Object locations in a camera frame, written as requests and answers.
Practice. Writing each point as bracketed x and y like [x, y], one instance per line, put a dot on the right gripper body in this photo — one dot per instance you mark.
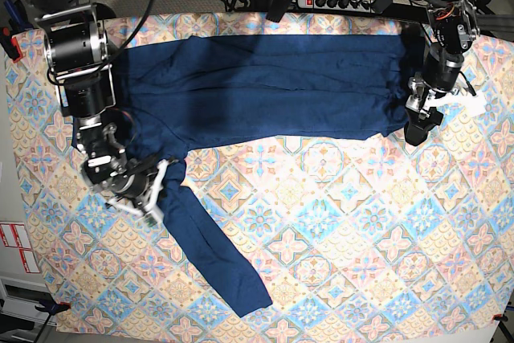
[121, 177]

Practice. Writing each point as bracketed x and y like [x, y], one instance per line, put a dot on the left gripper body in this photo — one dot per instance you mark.
[421, 104]

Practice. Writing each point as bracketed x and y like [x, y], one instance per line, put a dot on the blue long-sleeve T-shirt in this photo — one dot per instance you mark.
[203, 93]

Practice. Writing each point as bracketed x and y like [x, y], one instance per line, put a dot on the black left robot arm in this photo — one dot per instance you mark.
[454, 29]

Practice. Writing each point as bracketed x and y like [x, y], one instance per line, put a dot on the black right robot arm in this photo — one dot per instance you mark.
[78, 54]

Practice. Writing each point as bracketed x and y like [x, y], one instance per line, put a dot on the patterned tile tablecloth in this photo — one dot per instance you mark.
[356, 241]

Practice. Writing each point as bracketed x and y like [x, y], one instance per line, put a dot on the white labels with red print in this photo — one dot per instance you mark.
[18, 246]

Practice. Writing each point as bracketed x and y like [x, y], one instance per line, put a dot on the white power strip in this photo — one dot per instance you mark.
[338, 5]

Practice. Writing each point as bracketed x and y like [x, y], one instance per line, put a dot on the red clamp at left edge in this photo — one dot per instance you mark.
[10, 45]

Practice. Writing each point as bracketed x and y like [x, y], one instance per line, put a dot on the orange clamp lower right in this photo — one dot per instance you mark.
[500, 317]

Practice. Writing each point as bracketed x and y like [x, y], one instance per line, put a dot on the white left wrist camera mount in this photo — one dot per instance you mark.
[474, 103]

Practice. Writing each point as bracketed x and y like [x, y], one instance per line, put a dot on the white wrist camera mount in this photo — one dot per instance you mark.
[140, 193]
[474, 103]

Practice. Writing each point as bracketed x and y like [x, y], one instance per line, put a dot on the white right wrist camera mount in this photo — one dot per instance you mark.
[140, 193]

